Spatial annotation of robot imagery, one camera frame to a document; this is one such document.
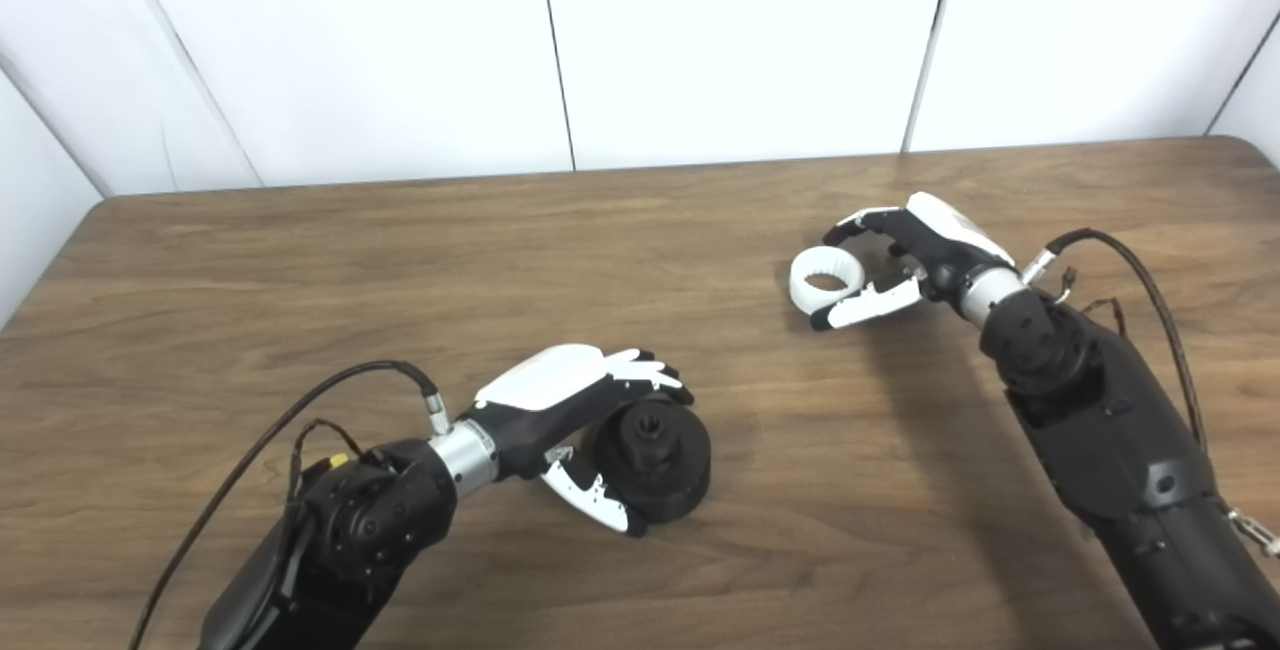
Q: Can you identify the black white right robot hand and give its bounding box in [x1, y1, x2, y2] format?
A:
[810, 192, 1018, 332]

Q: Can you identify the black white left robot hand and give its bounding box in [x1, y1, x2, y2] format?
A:
[472, 344, 695, 538]

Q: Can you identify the white toothed plastic ring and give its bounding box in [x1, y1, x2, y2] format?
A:
[789, 246, 866, 315]

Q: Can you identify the round black plastic part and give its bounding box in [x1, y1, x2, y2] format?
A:
[582, 398, 713, 523]

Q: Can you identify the thin dark wire loop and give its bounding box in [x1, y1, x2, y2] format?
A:
[1050, 267, 1131, 341]

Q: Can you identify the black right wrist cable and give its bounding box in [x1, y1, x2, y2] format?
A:
[1022, 228, 1211, 461]

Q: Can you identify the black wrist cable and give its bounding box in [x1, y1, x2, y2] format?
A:
[1022, 228, 1211, 461]
[128, 361, 453, 650]

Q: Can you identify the thin wire with yellow connector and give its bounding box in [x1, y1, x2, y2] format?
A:
[288, 419, 363, 501]

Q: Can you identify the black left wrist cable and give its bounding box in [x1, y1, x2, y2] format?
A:
[128, 361, 453, 650]

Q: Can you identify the silver cable plug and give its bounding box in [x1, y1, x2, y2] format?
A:
[1228, 508, 1280, 559]

